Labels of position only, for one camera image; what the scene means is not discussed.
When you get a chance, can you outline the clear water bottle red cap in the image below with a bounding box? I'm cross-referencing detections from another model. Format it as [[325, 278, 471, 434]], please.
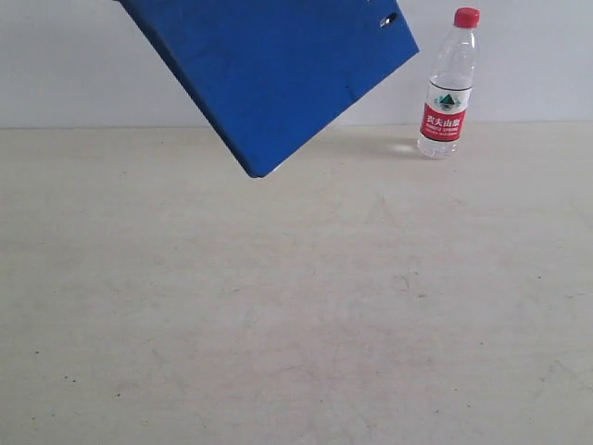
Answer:
[[417, 6, 481, 159]]

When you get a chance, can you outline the blue ring binder notebook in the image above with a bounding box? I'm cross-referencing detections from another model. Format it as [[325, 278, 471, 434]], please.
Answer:
[[122, 0, 418, 178]]

